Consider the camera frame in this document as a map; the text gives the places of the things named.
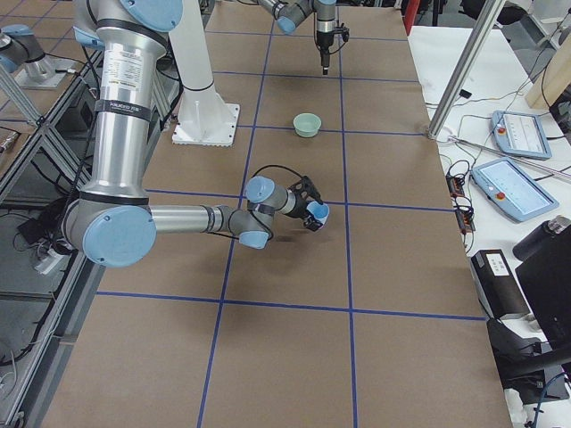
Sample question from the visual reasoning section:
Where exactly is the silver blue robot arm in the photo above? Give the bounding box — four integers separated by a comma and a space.
257, 0, 336, 75
61, 1, 328, 268

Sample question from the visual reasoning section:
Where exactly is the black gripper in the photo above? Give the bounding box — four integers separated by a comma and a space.
316, 19, 335, 74
292, 187, 323, 231

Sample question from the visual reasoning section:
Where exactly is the far blue teach pendant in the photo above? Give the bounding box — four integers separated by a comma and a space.
492, 111, 552, 161

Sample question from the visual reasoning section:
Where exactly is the black box on bench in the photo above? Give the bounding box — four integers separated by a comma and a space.
470, 249, 530, 320

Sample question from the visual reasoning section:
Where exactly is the blue teach pendant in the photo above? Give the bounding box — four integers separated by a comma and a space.
471, 157, 559, 222
492, 111, 552, 161

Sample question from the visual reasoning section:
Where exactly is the brown paper table mat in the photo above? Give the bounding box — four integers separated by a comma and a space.
43, 3, 510, 427

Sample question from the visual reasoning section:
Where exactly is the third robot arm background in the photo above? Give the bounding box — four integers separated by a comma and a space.
1, 24, 61, 88

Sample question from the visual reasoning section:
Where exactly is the green bowl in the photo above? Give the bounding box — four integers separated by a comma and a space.
293, 112, 322, 138

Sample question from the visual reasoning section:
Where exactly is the black monitor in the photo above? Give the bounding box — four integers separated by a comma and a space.
516, 227, 570, 349

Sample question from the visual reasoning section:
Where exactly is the orange black adapter board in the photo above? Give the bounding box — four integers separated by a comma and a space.
445, 174, 476, 235

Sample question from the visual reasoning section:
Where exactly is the aluminium frame post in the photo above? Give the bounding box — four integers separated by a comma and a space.
426, 0, 506, 140

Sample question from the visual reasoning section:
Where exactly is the white camera stand base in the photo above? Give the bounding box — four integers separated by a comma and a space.
170, 1, 240, 147

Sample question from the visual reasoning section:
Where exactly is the near blue teach pendant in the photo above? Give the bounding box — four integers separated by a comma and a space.
471, 157, 559, 222

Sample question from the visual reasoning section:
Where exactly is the light blue plastic cup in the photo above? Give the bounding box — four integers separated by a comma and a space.
307, 201, 330, 226

